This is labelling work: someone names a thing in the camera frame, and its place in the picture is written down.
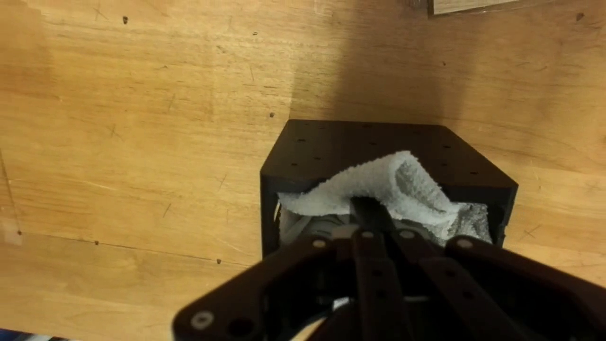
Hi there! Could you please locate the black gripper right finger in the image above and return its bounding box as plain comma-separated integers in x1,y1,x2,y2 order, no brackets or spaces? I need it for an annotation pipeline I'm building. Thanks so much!
371,196,606,341

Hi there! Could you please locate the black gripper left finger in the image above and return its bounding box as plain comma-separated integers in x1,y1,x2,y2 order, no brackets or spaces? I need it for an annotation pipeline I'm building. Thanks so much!
172,196,405,341

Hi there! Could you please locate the white terry cloth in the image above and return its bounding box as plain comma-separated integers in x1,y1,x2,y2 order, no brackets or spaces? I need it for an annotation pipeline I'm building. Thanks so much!
274,150,494,251

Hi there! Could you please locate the black perforated box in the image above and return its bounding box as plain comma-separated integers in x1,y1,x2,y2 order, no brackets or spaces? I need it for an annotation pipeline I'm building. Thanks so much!
259,120,520,258

